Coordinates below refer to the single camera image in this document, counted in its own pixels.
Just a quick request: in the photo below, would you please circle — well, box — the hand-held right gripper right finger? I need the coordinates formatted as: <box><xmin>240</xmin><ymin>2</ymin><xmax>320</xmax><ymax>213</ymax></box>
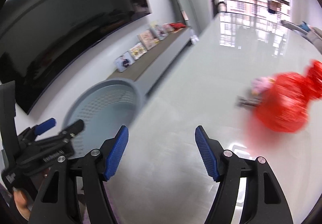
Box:
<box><xmin>195</xmin><ymin>125</ymin><xmax>293</xmax><ymax>224</ymax></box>

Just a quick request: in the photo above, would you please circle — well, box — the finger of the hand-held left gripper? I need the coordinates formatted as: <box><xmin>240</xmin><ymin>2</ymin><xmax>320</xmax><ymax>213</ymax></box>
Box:
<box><xmin>28</xmin><ymin>120</ymin><xmax>85</xmax><ymax>148</ymax></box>
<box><xmin>18</xmin><ymin>118</ymin><xmax>57</xmax><ymax>142</ymax></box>

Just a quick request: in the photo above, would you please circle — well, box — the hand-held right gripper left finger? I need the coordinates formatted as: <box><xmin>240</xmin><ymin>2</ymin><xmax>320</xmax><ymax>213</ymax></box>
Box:
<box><xmin>29</xmin><ymin>125</ymin><xmax>129</xmax><ymax>224</ymax></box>

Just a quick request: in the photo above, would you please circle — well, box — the grey perforated plastic basket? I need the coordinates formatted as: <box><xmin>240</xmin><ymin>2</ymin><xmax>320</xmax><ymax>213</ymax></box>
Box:
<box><xmin>62</xmin><ymin>77</ymin><xmax>145</xmax><ymax>161</ymax></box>

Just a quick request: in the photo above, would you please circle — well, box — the red plastic bag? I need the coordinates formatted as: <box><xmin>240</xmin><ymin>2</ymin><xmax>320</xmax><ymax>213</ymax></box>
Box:
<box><xmin>253</xmin><ymin>60</ymin><xmax>322</xmax><ymax>134</ymax></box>

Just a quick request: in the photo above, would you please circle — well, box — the person's left hand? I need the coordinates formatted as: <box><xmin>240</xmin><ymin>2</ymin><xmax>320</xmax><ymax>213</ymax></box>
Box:
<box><xmin>12</xmin><ymin>187</ymin><xmax>34</xmax><ymax>221</ymax></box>

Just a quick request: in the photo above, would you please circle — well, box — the pink cloth toy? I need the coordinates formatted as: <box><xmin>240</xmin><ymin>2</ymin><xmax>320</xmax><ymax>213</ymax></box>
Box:
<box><xmin>252</xmin><ymin>76</ymin><xmax>275</xmax><ymax>96</ymax></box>

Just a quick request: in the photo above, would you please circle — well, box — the large black television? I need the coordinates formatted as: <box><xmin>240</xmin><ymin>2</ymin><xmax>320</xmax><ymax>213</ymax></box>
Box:
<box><xmin>0</xmin><ymin>0</ymin><xmax>153</xmax><ymax>115</ymax></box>

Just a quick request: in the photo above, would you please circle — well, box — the grey low television cabinet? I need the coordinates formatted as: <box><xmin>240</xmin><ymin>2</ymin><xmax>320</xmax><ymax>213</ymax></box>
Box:
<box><xmin>107</xmin><ymin>26</ymin><xmax>199</xmax><ymax>95</ymax></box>

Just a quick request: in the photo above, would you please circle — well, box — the dark tall floor appliance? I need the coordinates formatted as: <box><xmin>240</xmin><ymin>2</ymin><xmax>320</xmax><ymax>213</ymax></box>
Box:
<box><xmin>207</xmin><ymin>0</ymin><xmax>219</xmax><ymax>19</ymax></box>

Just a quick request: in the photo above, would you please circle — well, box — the houndstooth cushion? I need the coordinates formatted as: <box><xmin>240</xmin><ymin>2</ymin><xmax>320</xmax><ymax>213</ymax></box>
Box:
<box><xmin>280</xmin><ymin>20</ymin><xmax>306</xmax><ymax>34</ymax></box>

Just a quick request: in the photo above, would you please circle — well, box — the tall leaning mirror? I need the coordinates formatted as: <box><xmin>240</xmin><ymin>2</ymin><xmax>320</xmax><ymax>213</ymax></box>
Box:
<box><xmin>159</xmin><ymin>0</ymin><xmax>200</xmax><ymax>36</ymax></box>

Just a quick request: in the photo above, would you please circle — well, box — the beige sofa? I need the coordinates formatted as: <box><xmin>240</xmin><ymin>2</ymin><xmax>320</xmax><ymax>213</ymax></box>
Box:
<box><xmin>305</xmin><ymin>26</ymin><xmax>322</xmax><ymax>51</ymax></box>

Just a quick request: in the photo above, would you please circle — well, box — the blue plush toy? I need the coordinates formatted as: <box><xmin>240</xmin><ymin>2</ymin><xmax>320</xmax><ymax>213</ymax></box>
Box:
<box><xmin>299</xmin><ymin>21</ymin><xmax>312</xmax><ymax>34</ymax></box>

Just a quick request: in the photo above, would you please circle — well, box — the dark portrait photo frame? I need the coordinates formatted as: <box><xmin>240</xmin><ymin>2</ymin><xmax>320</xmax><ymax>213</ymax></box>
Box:
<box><xmin>114</xmin><ymin>52</ymin><xmax>135</xmax><ymax>73</ymax></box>

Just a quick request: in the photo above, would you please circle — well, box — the scalloped white photo frame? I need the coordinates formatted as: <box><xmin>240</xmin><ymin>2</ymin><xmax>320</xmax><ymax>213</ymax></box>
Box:
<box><xmin>128</xmin><ymin>42</ymin><xmax>147</xmax><ymax>60</ymax></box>

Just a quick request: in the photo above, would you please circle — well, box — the large pale photo frame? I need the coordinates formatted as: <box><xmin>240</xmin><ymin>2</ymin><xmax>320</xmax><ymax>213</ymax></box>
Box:
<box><xmin>137</xmin><ymin>30</ymin><xmax>159</xmax><ymax>50</ymax></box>

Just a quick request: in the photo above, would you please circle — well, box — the colourful tilted photo frame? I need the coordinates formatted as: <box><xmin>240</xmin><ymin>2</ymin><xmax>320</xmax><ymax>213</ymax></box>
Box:
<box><xmin>150</xmin><ymin>21</ymin><xmax>168</xmax><ymax>41</ymax></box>

